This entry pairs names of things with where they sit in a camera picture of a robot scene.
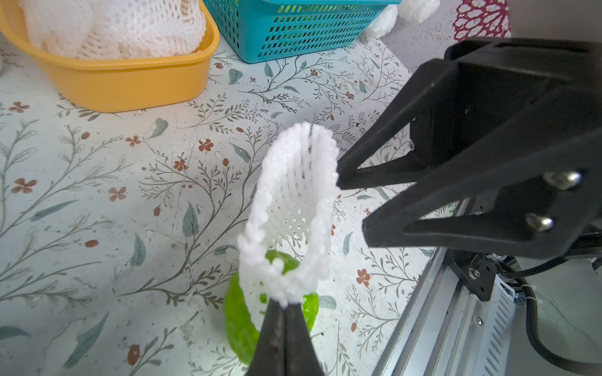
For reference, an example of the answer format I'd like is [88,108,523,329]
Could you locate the green custard apple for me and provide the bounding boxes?
[224,250,319,366]

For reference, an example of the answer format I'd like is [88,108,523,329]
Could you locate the white teddy bear pink shirt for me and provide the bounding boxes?
[364,0,441,39]

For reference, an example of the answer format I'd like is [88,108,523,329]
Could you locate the floral table mat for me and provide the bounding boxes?
[0,32,448,376]

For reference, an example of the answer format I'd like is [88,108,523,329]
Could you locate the pile of white foam nets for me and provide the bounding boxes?
[19,1,207,60]

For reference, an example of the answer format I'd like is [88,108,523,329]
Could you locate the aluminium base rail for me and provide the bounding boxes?
[373,248,521,375]

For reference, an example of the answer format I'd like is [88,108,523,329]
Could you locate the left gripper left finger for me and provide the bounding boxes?
[246,299,285,376]

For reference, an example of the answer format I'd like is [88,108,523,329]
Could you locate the teal plastic basket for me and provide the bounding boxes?
[204,0,399,64]

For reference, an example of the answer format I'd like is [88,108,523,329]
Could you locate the yellow plastic tray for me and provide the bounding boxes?
[1,1,219,113]

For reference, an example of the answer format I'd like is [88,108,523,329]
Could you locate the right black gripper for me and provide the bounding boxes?
[337,37,601,259]

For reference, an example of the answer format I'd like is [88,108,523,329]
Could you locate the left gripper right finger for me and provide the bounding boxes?
[284,304,325,376]

